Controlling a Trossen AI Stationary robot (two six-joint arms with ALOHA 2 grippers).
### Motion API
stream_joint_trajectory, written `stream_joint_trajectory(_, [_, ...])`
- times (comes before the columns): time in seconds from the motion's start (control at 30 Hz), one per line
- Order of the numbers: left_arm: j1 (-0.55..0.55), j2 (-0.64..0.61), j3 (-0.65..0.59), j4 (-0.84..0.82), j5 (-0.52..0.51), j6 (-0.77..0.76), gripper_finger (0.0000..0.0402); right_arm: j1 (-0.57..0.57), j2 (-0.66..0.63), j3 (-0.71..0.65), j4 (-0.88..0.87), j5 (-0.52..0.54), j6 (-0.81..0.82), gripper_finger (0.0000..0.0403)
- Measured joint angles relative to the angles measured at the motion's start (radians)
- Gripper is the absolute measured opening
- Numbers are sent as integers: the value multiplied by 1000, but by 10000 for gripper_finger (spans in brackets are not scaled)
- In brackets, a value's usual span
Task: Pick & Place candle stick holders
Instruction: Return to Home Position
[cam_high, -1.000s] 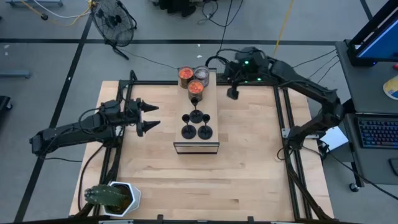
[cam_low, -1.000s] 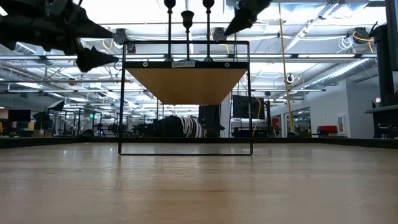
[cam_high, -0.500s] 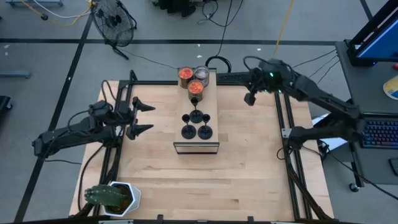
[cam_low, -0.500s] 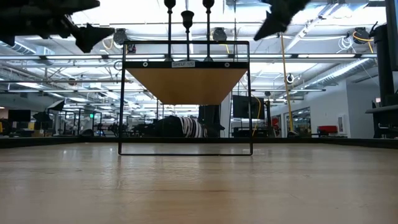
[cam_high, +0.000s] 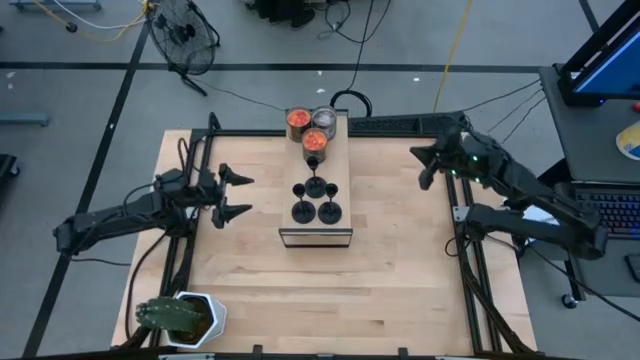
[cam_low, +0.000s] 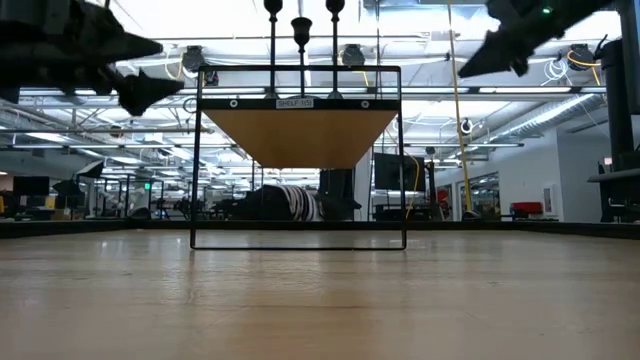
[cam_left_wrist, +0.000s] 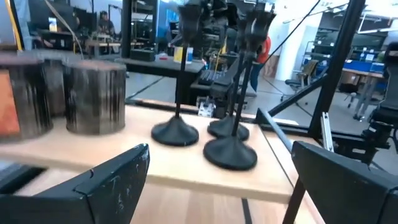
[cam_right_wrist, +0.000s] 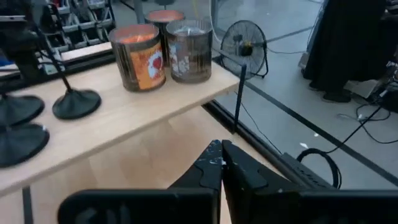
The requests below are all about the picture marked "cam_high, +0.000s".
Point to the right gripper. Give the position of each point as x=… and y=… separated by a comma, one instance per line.
x=455, y=160

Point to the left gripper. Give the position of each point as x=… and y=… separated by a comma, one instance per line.
x=210, y=187

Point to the black candle stick holder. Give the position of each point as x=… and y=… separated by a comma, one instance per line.
x=330, y=213
x=303, y=212
x=315, y=187

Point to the orange candle glass jar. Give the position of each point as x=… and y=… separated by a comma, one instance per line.
x=315, y=140
x=298, y=117

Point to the grey candle glass jar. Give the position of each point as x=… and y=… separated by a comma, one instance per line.
x=326, y=117

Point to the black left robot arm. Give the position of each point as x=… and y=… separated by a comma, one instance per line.
x=125, y=222

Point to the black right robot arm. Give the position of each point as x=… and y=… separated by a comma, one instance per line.
x=530, y=227

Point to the black perforated metal box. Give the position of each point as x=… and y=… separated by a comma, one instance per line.
x=390, y=123

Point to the wooden riser shelf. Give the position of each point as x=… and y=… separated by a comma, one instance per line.
x=337, y=175

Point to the white paper sheet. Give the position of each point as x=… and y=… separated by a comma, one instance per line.
x=535, y=214

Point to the white hexagonal plant pot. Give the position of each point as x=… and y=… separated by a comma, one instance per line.
x=217, y=317

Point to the green cactus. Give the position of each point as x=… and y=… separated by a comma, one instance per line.
x=165, y=314

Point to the grey computer desk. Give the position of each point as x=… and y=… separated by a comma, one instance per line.
x=590, y=145

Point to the black floor fan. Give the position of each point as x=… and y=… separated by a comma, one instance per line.
x=180, y=35

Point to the person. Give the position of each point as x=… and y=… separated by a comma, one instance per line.
x=287, y=10

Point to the yellow blue round object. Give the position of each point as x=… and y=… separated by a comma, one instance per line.
x=631, y=142

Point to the backlit black keyboard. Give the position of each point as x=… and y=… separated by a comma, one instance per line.
x=625, y=210

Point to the computer monitor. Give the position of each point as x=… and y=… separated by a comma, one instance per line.
x=615, y=65

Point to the grey metal floor bar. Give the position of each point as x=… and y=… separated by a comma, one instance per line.
x=25, y=119
x=55, y=4

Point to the black wheeled object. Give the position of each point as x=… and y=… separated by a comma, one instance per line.
x=7, y=165

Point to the yellow rod with black tip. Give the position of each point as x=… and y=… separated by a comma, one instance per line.
x=71, y=26

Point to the black metal table frame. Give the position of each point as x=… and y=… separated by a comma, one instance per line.
x=250, y=133

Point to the black curved corner bracket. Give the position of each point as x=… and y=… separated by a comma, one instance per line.
x=215, y=124

